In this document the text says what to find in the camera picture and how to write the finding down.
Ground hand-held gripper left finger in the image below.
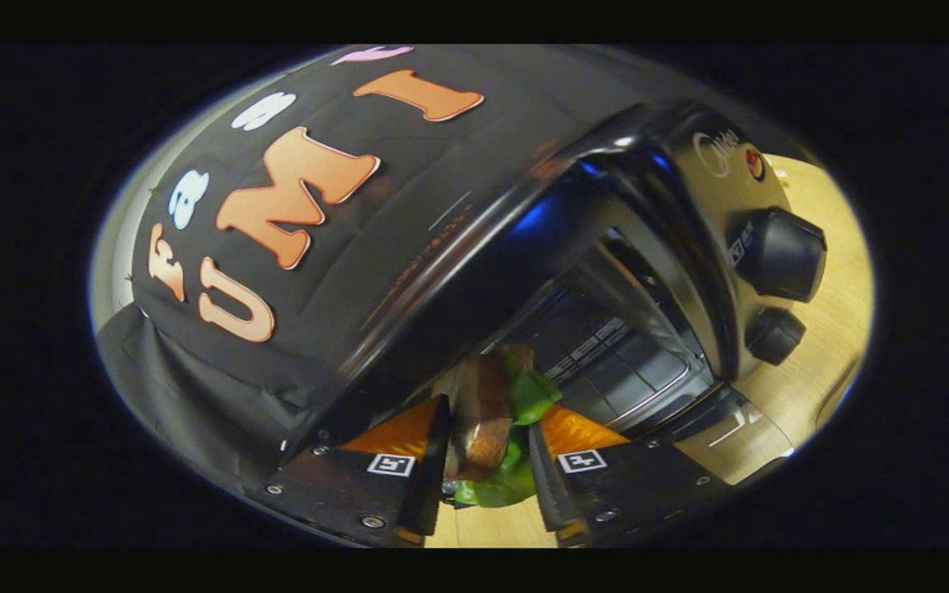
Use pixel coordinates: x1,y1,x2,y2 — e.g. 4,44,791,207
264,395,451,547

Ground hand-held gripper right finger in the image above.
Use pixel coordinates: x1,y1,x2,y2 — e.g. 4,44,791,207
529,404,731,547

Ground sandwich with green lettuce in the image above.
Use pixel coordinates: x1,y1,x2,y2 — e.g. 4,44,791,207
440,344,563,508

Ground black toaster oven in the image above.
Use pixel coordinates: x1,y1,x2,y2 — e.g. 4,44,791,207
281,99,830,487

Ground black backdrop cloth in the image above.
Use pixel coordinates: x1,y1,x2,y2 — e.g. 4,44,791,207
96,45,690,495

